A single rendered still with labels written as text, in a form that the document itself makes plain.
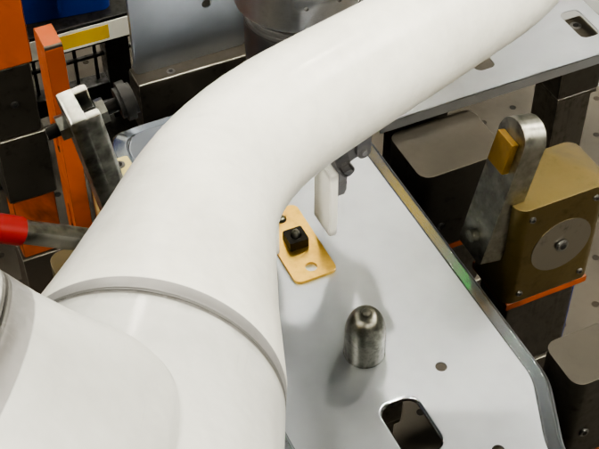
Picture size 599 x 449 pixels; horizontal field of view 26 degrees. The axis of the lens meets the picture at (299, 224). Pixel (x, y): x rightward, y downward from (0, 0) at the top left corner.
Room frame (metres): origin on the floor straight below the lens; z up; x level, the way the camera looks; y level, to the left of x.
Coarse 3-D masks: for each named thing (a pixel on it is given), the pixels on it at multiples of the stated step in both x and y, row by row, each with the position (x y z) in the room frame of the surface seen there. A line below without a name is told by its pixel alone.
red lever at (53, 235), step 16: (0, 224) 0.64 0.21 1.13; (16, 224) 0.64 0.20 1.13; (32, 224) 0.65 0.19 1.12; (48, 224) 0.66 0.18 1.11; (64, 224) 0.67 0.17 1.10; (0, 240) 0.63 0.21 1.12; (16, 240) 0.64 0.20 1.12; (32, 240) 0.64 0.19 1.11; (48, 240) 0.65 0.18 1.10; (64, 240) 0.65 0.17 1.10; (80, 240) 0.66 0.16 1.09
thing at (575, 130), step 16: (592, 32) 1.05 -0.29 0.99; (560, 80) 1.01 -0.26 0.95; (576, 80) 1.02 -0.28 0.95; (592, 80) 1.03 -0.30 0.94; (544, 96) 1.04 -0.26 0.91; (560, 96) 1.01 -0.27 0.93; (576, 96) 1.02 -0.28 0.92; (544, 112) 1.03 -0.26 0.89; (560, 112) 1.02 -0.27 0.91; (576, 112) 1.03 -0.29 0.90; (560, 128) 1.02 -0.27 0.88; (576, 128) 1.03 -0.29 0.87
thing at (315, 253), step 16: (288, 208) 0.78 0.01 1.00; (288, 224) 0.76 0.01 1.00; (304, 224) 0.76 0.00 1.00; (288, 240) 0.74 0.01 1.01; (304, 240) 0.74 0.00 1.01; (288, 256) 0.73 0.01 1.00; (304, 256) 0.73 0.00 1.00; (320, 256) 0.73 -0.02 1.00; (288, 272) 0.71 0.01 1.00; (304, 272) 0.71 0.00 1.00; (320, 272) 0.71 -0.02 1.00
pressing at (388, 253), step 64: (384, 192) 0.80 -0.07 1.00; (384, 256) 0.73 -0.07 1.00; (448, 256) 0.73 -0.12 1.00; (320, 320) 0.66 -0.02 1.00; (384, 320) 0.66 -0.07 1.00; (448, 320) 0.66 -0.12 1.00; (320, 384) 0.60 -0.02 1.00; (384, 384) 0.60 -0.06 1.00; (448, 384) 0.60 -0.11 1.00; (512, 384) 0.60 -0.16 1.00; (320, 448) 0.54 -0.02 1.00; (384, 448) 0.54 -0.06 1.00; (448, 448) 0.54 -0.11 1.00; (512, 448) 0.54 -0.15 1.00
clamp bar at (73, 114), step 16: (64, 96) 0.68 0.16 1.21; (80, 96) 0.68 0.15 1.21; (128, 96) 0.68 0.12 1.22; (64, 112) 0.67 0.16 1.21; (80, 112) 0.66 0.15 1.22; (96, 112) 0.66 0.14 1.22; (112, 112) 0.68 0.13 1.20; (128, 112) 0.67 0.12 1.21; (48, 128) 0.66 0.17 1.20; (64, 128) 0.66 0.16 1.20; (80, 128) 0.65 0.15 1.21; (96, 128) 0.66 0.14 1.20; (80, 144) 0.65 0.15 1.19; (96, 144) 0.66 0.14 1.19; (80, 160) 0.68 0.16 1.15; (96, 160) 0.66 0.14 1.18; (112, 160) 0.66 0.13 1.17; (96, 176) 0.66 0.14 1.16; (112, 176) 0.66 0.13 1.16; (96, 192) 0.66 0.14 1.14
